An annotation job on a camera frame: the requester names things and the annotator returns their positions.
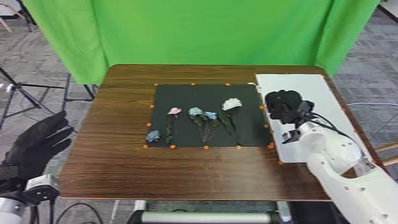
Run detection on pink flower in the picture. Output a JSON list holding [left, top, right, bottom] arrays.
[[163, 106, 185, 145]]

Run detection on grey-blue flower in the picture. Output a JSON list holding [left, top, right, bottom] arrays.
[[144, 129, 163, 143], [186, 106, 210, 143]]

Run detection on black cable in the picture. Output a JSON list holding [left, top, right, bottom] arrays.
[[53, 201, 106, 224]]

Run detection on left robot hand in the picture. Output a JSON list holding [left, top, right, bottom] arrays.
[[0, 111, 76, 194]]

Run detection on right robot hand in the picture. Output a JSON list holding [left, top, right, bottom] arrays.
[[263, 89, 316, 125]]

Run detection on black tripod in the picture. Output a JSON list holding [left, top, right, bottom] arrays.
[[0, 68, 67, 130]]

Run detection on white flower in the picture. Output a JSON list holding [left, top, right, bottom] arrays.
[[220, 97, 245, 138]]

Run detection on dark mat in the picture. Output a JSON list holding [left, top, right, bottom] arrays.
[[144, 83, 273, 148]]

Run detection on pale grey bar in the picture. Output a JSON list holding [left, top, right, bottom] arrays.
[[140, 211, 281, 224]]

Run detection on light blue flower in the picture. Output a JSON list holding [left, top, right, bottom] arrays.
[[202, 111, 220, 143]]

